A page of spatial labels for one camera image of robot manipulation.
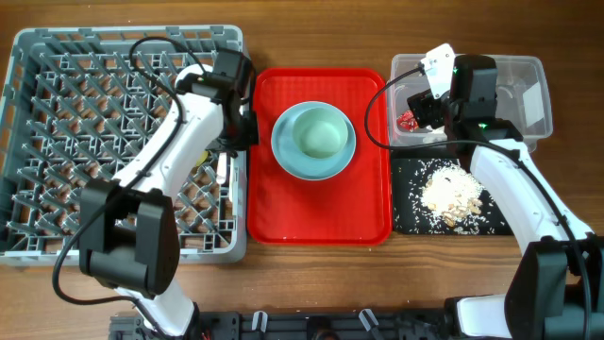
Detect rice and food scraps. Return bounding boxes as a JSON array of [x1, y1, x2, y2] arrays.
[[394, 158, 496, 236]]

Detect yellow plastic cup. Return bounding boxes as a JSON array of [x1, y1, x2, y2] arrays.
[[195, 150, 209, 166]]

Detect light blue plate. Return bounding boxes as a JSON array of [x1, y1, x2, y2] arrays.
[[271, 101, 357, 181]]

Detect grey plastic dishwasher rack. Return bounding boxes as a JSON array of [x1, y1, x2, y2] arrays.
[[1, 25, 246, 266]]

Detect clear plastic waste bin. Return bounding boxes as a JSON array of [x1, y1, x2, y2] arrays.
[[386, 55, 553, 152]]

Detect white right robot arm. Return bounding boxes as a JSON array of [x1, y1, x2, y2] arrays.
[[408, 91, 603, 339]]

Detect red plastic snack wrapper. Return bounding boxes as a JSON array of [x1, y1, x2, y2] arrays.
[[396, 110, 419, 132]]

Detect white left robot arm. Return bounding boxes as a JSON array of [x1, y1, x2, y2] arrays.
[[75, 59, 258, 339]]

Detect light blue small bowl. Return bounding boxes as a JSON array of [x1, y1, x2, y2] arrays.
[[175, 64, 205, 93]]

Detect white plastic fork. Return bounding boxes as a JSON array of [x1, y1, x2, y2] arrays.
[[216, 153, 228, 185]]

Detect red plastic serving tray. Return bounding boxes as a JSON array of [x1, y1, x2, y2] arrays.
[[247, 68, 393, 246]]

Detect light green bowl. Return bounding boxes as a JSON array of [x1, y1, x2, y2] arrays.
[[293, 106, 348, 160]]

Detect white paper napkin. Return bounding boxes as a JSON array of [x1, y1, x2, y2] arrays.
[[423, 134, 446, 145]]

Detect black plastic waste tray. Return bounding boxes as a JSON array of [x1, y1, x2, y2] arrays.
[[389, 146, 518, 236]]

